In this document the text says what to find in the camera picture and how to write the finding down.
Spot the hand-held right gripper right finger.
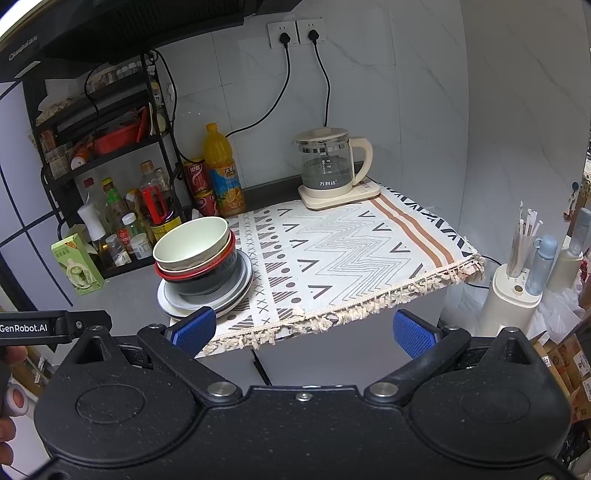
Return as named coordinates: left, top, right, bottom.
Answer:
left=364, top=309, right=548, bottom=408

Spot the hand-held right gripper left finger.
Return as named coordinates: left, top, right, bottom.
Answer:
left=51, top=307, right=242, bottom=408

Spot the plain white plate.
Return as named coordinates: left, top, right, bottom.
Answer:
left=157, top=277, right=252, bottom=320

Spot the black bowl with red rim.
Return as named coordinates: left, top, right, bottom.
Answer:
left=157, top=230, right=242, bottom=297

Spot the pale green bowl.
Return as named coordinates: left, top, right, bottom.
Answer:
left=153, top=216, right=230, bottom=272
left=155, top=231, right=233, bottom=276

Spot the person's left hand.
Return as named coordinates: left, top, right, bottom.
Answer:
left=0, top=345, right=30, bottom=446

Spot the green carton box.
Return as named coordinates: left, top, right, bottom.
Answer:
left=50, top=234, right=105, bottom=296

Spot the white straw holder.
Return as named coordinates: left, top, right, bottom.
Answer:
left=477, top=262, right=544, bottom=340

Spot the patterned fringed table cloth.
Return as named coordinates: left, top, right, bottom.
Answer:
left=168, top=182, right=486, bottom=359

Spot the small glass jar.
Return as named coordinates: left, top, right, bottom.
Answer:
left=105, top=234, right=130, bottom=269

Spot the red drink can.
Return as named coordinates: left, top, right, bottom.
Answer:
left=193, top=188, right=219, bottom=218
left=183, top=159, right=213, bottom=197

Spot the clear bottle with red cap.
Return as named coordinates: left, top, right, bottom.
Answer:
left=82, top=177, right=107, bottom=219

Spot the black metal shelf rack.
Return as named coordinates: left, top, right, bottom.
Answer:
left=22, top=50, right=186, bottom=280

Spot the green label bottle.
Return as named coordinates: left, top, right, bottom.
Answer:
left=102, top=177, right=129, bottom=232

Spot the light blue bottle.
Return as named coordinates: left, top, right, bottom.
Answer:
left=525, top=234, right=560, bottom=296

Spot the bundle of paper-wrapped straws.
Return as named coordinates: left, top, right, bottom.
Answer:
left=507, top=200, right=539, bottom=278

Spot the cream kettle base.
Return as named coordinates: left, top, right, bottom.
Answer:
left=298, top=176, right=382, bottom=212

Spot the orange juice bottle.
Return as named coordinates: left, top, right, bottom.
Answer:
left=204, top=122, right=247, bottom=218

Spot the cardboard box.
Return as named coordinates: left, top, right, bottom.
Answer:
left=531, top=332, right=591, bottom=418

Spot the cream appliance with blue top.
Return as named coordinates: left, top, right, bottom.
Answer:
left=547, top=220, right=591, bottom=292

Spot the red plastic basin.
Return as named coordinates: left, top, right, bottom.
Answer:
left=91, top=120, right=145, bottom=156

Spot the black range hood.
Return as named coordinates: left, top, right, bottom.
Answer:
left=0, top=0, right=262, bottom=85

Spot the dark sauce jug red handle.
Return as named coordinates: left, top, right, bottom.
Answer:
left=137, top=161, right=182, bottom=241

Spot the glass kettle with cream handle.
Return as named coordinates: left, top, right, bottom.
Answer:
left=294, top=128, right=374, bottom=191

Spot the black power cable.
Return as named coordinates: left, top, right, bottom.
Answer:
left=316, top=41, right=332, bottom=131
left=225, top=45, right=292, bottom=140

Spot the white wall socket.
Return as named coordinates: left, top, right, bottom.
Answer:
left=295, top=18, right=324, bottom=46
left=267, top=21, right=297, bottom=49

